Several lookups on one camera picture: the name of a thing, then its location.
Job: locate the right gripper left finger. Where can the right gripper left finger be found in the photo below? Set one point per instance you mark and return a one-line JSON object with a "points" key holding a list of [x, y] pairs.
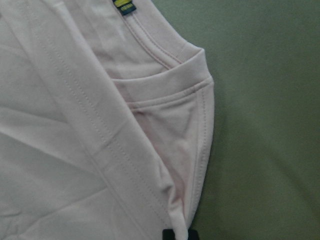
{"points": [[168, 234]]}

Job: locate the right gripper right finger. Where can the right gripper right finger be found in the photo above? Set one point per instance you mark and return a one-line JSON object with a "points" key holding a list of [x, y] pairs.
{"points": [[193, 234]]}

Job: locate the pink Snoopy t-shirt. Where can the pink Snoopy t-shirt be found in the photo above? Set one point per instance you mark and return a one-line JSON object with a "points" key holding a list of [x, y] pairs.
{"points": [[106, 121]]}

